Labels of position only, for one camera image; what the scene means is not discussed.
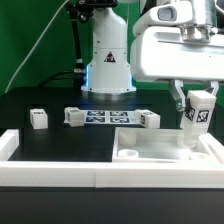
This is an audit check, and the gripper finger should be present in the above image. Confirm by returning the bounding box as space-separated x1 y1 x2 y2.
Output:
206 81 219 96
169 80 186 112

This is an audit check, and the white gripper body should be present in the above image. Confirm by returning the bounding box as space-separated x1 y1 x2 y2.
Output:
130 26 224 82

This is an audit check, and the white square tabletop part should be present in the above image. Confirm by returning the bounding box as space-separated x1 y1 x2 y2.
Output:
112 127 224 165

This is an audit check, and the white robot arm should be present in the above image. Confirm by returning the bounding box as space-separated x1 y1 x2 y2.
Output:
82 0 224 111

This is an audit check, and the blue fiducial marker sheet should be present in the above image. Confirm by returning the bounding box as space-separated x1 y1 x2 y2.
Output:
85 110 130 124

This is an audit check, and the white U-shaped fence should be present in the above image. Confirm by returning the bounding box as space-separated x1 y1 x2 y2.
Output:
0 129 224 189

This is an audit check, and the black cable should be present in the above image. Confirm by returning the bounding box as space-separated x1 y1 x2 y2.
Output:
38 70 83 88

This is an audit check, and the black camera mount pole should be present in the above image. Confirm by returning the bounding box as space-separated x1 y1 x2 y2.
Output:
65 0 118 87

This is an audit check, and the white cable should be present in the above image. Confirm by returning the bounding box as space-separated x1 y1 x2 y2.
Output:
4 0 72 94

